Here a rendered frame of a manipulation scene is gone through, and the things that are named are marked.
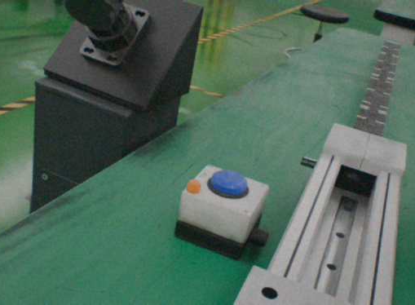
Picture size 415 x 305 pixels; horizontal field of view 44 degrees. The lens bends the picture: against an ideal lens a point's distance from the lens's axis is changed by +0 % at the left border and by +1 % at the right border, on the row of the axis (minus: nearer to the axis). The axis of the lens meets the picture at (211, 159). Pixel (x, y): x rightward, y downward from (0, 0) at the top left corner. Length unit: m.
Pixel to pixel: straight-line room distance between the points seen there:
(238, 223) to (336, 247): 0.10
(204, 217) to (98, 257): 0.12
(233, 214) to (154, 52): 0.45
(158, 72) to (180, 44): 0.06
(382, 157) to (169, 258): 0.29
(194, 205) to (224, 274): 0.08
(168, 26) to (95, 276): 0.54
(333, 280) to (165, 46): 0.56
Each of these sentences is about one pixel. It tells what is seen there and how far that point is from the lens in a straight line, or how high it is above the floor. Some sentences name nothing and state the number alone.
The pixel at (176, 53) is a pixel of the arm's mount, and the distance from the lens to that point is 0.91.
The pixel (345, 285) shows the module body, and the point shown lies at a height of 0.82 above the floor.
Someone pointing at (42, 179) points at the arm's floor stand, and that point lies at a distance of 1.04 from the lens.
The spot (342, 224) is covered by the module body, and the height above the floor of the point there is 0.84.
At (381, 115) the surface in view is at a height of 0.81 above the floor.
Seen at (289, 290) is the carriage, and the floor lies 0.90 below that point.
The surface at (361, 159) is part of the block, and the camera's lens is 0.66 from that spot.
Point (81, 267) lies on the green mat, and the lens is 0.53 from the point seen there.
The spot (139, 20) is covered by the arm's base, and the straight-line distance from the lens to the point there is 0.95.
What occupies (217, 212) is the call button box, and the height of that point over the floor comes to 0.83.
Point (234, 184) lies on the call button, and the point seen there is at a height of 0.85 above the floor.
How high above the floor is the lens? 1.12
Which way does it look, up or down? 27 degrees down
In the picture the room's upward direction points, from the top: 12 degrees clockwise
